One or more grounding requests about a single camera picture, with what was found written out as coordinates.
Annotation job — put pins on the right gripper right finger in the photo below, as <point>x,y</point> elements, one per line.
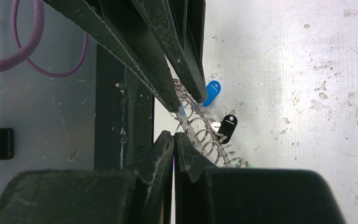
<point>207,194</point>

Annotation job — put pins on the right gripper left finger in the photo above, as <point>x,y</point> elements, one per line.
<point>138,194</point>

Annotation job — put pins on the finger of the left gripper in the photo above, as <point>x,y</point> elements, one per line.
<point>179,28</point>
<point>118,27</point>

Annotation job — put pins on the key with blue tag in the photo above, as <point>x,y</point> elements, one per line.
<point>213,89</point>

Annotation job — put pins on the key with black tag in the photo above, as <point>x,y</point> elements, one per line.
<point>225,129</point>

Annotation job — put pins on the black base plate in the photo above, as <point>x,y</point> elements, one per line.
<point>124,114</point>

